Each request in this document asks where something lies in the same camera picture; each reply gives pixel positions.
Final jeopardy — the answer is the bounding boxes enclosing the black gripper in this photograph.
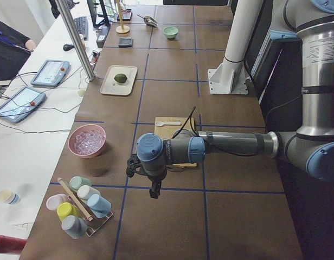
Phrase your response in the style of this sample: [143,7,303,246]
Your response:
[126,153,167,199]

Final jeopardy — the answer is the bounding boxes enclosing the white plastic spoon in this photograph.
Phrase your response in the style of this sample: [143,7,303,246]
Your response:
[155,121,181,127]

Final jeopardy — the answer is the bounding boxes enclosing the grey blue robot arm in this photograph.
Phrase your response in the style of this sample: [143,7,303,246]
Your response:
[126,1,334,198]

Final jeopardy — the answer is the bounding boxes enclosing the pink bowl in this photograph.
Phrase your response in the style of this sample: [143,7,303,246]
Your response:
[68,124,106,158]

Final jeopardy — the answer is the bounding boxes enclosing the mint green bowl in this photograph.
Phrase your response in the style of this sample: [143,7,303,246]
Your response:
[163,26,179,40]

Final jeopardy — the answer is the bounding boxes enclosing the blue cup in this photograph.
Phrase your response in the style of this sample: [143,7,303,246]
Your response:
[87,194,112,218]

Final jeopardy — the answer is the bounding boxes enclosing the wooden cutting board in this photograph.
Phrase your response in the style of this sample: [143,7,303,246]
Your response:
[154,117,197,168]

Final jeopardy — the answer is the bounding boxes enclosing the white cup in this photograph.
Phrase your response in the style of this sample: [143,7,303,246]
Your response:
[77,185,101,202]

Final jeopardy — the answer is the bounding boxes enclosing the cup rack with wooden rod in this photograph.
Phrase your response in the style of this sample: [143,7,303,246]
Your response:
[57,178,113,237]

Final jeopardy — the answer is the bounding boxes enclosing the green cup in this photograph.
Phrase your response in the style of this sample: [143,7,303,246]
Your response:
[69,176,92,192]

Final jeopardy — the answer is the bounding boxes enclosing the clear ice cubes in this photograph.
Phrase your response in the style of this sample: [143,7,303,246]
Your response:
[73,129,105,155]

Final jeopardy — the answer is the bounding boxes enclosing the grey cup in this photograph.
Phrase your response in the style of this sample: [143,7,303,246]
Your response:
[61,215,88,239]

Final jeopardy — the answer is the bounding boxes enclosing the yellow cup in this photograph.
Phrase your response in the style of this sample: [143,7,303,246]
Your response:
[56,202,80,222]

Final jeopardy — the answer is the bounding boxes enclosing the pink cup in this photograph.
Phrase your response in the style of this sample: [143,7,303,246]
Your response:
[46,193,68,211]

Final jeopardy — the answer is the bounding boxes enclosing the cream rabbit tray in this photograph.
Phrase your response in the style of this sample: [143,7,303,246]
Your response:
[100,65,138,96]

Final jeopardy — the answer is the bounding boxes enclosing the green avocado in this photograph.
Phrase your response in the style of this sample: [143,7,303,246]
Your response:
[114,73,127,84]

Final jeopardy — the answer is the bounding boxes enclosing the paper cup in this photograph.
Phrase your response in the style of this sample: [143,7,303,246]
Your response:
[0,188,20,205]

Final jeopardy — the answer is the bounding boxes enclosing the grey folded cloth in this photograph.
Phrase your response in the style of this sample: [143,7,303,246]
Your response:
[118,37,133,48]

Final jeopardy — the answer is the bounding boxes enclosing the teach pendant upper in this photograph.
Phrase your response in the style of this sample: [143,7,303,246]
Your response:
[30,60,70,88]

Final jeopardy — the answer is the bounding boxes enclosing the teach pendant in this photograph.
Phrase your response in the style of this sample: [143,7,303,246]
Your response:
[30,60,70,88]
[0,87,47,124]

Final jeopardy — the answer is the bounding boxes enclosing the teach pendant lower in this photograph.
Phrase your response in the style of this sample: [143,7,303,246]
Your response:
[0,87,47,124]

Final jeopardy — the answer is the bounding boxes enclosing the black power adapter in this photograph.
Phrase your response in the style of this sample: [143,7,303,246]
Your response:
[96,26,110,48]

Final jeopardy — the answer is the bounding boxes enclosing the red object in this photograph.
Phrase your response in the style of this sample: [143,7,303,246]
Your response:
[0,235,27,255]

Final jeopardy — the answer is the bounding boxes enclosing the wooden banana stand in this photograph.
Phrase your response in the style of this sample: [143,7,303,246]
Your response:
[115,0,130,34]

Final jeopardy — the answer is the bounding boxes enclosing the black computer mouse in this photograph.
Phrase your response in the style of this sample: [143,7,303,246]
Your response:
[62,44,74,51]

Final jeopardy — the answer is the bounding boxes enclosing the metal scoop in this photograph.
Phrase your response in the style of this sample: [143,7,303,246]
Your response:
[137,14,158,28]

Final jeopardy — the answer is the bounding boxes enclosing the black monitor stand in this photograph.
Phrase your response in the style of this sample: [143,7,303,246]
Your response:
[87,0,110,29]

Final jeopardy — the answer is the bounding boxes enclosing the black keyboard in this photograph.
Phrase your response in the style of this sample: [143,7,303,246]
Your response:
[73,16,88,41]

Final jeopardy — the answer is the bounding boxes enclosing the seated person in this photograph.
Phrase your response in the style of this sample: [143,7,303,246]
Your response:
[0,21,36,81]

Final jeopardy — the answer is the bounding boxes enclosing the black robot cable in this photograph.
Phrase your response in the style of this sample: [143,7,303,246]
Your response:
[172,106,256,157]

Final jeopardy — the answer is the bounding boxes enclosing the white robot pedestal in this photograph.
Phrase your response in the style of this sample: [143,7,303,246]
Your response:
[208,0,263,95]

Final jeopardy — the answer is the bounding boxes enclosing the aluminium frame post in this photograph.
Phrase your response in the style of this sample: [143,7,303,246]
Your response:
[55,0,95,82]

